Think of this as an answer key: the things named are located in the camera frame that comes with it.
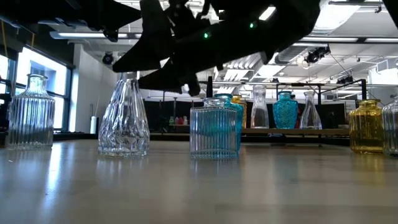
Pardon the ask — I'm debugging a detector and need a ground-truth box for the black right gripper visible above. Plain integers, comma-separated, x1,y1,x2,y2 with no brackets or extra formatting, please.
112,0,224,96

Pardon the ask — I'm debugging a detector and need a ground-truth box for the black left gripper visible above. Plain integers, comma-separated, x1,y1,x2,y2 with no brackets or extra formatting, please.
30,0,142,43

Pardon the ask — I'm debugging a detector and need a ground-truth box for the clear diamond-cut conical vase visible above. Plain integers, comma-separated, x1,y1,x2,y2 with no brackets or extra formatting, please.
98,72,150,157

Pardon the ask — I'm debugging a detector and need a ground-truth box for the yellow ribbed glass vase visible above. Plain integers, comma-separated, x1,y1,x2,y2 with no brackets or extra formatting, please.
231,95,248,129
348,99,385,154

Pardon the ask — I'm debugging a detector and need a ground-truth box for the clear square ribbed glass vase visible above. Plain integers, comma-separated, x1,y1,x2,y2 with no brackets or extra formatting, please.
189,98,239,160

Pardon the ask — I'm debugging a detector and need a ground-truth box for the teal cylindrical glass vase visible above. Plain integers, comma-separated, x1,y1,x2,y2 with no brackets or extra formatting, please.
213,93,245,153

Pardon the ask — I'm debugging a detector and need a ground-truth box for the clear smooth glass carafe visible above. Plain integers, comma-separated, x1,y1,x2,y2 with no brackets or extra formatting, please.
250,84,270,129

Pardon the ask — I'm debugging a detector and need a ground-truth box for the teal textured glass vase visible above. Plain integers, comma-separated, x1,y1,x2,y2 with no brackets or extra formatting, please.
272,91,299,130

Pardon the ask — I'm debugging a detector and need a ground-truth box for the clear conical glass vase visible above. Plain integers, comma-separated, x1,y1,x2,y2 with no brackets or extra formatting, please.
299,90,323,130

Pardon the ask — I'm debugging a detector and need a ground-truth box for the black partition panel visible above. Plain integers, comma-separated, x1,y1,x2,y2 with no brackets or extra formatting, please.
245,101,346,129
144,99,192,131

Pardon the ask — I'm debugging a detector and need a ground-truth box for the large window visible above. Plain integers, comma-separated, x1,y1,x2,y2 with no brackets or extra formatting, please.
0,46,74,131

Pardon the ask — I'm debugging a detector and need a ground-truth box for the black linear ceiling light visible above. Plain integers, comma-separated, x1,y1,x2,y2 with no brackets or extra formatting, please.
49,30,398,44

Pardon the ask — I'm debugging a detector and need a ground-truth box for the black aluminium rig frame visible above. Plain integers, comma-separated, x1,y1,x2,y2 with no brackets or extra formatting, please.
0,132,352,147

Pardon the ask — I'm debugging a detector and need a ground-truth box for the silver ventilation duct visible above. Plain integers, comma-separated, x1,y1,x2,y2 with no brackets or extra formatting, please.
275,6,358,65

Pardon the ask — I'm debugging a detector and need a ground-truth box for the black background rig frame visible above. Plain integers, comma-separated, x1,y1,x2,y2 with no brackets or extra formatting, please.
275,81,323,103

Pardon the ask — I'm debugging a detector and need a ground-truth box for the wooden shelf with black frame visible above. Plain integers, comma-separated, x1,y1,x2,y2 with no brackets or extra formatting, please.
205,76,368,147

